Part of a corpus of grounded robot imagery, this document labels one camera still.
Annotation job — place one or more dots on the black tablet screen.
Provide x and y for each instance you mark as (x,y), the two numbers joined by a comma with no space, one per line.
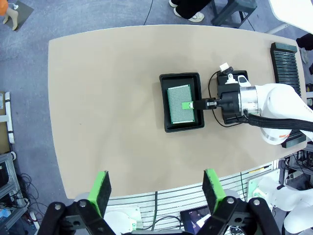
(193,218)

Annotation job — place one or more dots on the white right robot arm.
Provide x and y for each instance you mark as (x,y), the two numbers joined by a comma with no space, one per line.
(276,98)

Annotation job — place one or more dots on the dark grey floor mat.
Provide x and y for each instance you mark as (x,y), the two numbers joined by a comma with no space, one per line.
(24,12)

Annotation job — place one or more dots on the dark metal frame stool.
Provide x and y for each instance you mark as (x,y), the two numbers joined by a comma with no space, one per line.
(244,5)

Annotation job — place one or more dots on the black slotted PCB rack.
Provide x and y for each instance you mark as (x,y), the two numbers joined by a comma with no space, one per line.
(286,68)

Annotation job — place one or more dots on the black ESD tray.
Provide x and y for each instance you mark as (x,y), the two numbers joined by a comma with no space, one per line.
(181,79)
(231,119)

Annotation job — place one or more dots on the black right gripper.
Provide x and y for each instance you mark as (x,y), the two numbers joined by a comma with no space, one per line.
(228,98)

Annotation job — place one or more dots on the white side table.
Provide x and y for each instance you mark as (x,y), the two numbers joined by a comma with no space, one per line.
(293,12)

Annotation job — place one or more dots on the mannequin legs orange shorts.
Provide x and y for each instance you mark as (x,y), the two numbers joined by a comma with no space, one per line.
(11,14)

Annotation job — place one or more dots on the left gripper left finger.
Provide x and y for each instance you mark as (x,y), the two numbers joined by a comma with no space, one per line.
(96,193)

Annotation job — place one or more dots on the person in grey jacket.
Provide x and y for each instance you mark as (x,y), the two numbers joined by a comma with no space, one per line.
(188,7)

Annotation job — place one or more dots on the green perforated circuit board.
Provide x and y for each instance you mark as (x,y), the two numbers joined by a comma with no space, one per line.
(178,105)

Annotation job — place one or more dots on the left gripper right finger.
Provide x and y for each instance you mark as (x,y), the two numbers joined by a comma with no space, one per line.
(216,189)

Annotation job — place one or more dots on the black corrugated right arm sleeve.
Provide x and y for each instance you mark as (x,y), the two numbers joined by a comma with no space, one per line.
(281,122)

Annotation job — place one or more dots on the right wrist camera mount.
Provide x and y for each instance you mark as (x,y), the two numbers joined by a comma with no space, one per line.
(230,71)

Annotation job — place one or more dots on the aluminium frame equipment rack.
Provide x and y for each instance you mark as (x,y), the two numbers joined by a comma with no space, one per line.
(11,176)

